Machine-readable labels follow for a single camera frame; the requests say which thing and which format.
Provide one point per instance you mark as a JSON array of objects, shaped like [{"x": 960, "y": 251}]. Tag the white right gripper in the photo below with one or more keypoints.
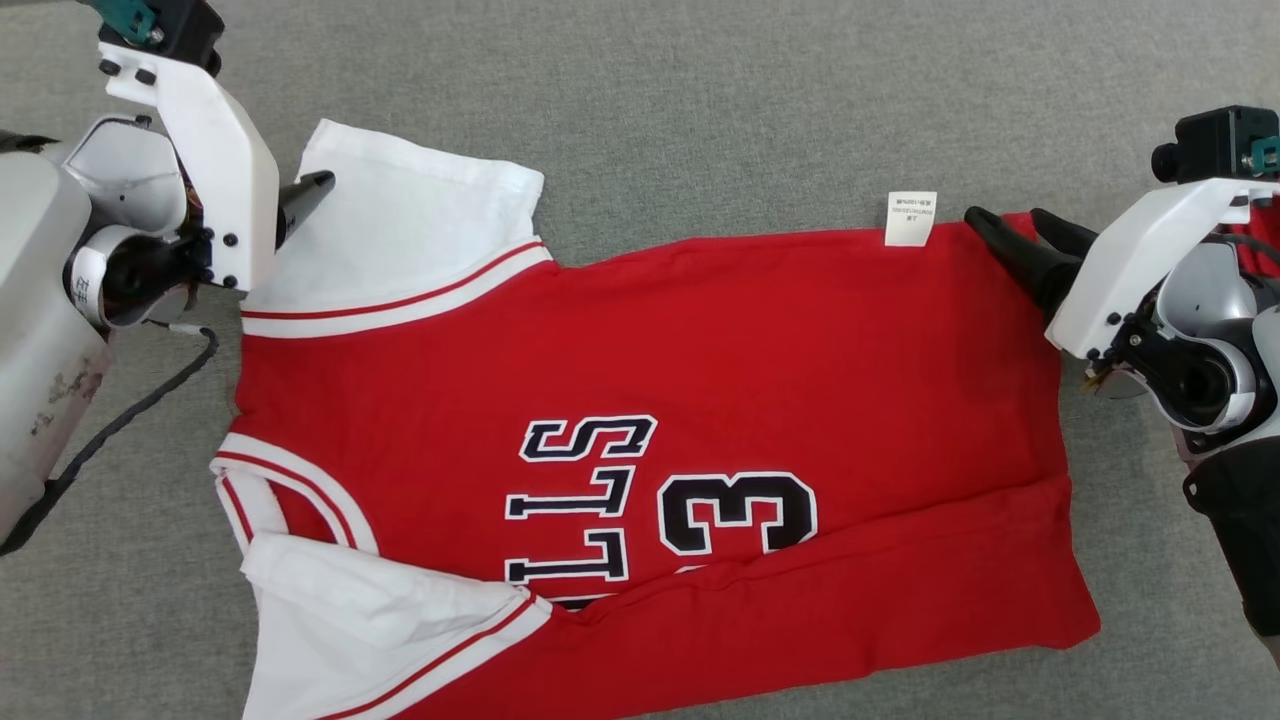
[{"x": 1130, "y": 270}]

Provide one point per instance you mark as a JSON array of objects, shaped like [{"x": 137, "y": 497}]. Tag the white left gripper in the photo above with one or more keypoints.
[{"x": 220, "y": 170}]

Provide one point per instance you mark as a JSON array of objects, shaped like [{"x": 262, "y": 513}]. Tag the red white basketball jersey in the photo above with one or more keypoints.
[{"x": 700, "y": 350}]

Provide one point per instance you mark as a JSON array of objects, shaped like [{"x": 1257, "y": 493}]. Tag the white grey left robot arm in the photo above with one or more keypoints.
[{"x": 40, "y": 300}]

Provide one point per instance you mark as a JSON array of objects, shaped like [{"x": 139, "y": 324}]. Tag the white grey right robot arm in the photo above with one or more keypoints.
[{"x": 1200, "y": 380}]

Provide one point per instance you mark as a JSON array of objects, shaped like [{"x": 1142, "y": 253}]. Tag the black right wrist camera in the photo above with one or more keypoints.
[{"x": 1215, "y": 145}]

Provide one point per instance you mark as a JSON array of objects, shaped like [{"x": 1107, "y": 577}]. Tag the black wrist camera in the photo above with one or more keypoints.
[
  {"x": 1215, "y": 145},
  {"x": 185, "y": 30}
]

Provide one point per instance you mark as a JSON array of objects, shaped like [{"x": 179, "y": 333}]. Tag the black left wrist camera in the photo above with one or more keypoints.
[{"x": 185, "y": 30}]

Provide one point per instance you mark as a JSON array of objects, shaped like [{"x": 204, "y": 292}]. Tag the teal right camera plug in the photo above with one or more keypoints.
[{"x": 1268, "y": 155}]

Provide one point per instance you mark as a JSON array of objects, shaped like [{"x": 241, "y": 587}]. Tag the teal camera plug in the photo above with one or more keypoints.
[
  {"x": 1268, "y": 155},
  {"x": 125, "y": 15}
]

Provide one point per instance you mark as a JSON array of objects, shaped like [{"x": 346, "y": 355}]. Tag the teal left camera plug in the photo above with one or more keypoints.
[{"x": 125, "y": 15}]

